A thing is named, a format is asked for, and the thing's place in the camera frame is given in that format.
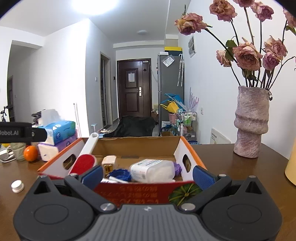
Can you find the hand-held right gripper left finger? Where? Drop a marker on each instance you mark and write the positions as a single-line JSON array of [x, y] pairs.
[[92, 177]]

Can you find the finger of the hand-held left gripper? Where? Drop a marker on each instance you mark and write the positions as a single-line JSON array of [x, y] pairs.
[[39, 134]]

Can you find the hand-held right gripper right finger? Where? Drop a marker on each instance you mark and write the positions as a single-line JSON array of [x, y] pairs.
[[203, 178]]

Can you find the white red lint brush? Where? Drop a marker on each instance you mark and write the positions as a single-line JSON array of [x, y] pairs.
[[83, 162]]

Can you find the small yellow white box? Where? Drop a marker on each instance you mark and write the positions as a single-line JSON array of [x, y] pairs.
[[108, 162]]

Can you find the small white tube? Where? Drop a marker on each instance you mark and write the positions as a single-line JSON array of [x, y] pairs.
[[115, 179]]

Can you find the purple ridged cap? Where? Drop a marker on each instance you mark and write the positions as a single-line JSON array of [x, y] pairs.
[[178, 169]]

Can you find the blue ridged cap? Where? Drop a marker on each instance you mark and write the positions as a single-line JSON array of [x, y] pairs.
[[120, 174]]

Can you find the white plastic bottle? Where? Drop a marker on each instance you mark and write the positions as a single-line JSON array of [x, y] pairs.
[[150, 172]]

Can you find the red cardboard box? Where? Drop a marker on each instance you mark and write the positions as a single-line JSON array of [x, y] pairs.
[[138, 148]]

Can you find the clear glass cup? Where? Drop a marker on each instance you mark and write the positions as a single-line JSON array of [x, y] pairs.
[[18, 151]]

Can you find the purple tissue pack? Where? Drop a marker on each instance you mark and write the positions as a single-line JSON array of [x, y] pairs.
[[48, 151]]

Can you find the orange fruit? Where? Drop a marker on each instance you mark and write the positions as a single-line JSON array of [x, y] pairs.
[[31, 153]]

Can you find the black device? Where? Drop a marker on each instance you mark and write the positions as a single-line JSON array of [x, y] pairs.
[[37, 114]]

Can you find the blue tissue pack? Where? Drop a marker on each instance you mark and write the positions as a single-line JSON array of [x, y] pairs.
[[60, 132]]

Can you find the white stick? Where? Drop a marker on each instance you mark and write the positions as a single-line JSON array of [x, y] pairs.
[[76, 120]]

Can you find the white flat board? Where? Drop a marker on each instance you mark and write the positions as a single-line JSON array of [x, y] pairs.
[[219, 136]]

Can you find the white cylindrical cap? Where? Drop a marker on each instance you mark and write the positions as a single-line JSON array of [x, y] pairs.
[[17, 186]]

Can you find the metal trolley rack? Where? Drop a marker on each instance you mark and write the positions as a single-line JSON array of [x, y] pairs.
[[187, 118]]

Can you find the blue white packages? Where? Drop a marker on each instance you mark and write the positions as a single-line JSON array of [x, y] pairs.
[[165, 125]]

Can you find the pink bucket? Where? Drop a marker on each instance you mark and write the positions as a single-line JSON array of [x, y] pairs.
[[173, 117]]

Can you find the pink ceramic vase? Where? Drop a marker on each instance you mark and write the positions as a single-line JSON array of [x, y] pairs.
[[251, 120]]

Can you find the purple feather decoration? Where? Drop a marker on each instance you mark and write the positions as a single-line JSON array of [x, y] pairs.
[[193, 100]]

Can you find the dark brown door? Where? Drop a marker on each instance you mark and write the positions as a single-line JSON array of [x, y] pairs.
[[134, 99]]

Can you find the blue plastic item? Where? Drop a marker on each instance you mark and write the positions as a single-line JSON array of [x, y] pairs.
[[173, 95]]

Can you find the yellow thermos jug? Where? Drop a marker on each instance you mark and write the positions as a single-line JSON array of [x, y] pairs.
[[291, 172]]

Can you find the grey refrigerator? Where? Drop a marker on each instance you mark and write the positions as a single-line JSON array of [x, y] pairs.
[[168, 81]]

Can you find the white paper sheet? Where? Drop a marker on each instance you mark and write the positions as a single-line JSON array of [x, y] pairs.
[[131, 77]]

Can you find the folded white umbrella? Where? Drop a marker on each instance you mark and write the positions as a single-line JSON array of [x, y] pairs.
[[181, 69]]

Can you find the clear plastic bag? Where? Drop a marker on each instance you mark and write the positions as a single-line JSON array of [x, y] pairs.
[[168, 61]]

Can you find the dried pink roses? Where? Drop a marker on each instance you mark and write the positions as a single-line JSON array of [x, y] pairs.
[[247, 55]]

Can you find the round ceiling lamp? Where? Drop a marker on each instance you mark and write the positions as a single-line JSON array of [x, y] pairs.
[[142, 32]]

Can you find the black camera tripod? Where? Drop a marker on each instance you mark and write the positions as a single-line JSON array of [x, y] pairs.
[[2, 113]]

